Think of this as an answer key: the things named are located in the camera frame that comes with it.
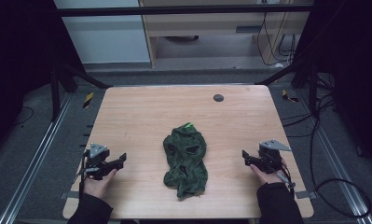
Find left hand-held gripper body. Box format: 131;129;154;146
83;143;114;181

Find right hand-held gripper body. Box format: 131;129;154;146
257;139;292;175

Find dark green cloth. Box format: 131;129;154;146
162;121;209;199

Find person's right hand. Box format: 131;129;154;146
249;163;289;186

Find person's left hand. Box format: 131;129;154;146
82;168;118;200

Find grey tape tab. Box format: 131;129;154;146
295;189;318;201
59;189;82;201

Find yellow black striped tape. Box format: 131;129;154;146
282;89;299;104
82;91;95;109

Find black metal stand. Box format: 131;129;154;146
255;57;320;115
48;60;113;123

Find white cabinet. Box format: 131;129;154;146
53;0;152;65

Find dark curtain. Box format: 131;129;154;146
290;0;372;172
0;0;85;157

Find light wooden desk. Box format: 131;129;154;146
138;0;314;68

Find black horizontal bar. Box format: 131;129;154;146
56;3;315;18

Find left hand-held gripper cable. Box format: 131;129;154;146
77;150;91;200

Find hand-held gripper cable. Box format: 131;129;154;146
275;161;297;195
77;150;91;200

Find right hand-held gripper cable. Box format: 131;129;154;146
275;161;297;195

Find black floor cable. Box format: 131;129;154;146
281;73;372;219

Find metal floor rail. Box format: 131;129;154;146
0;92;74;224
295;90;372;224

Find black hanging cables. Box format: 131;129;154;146
255;11;298;68

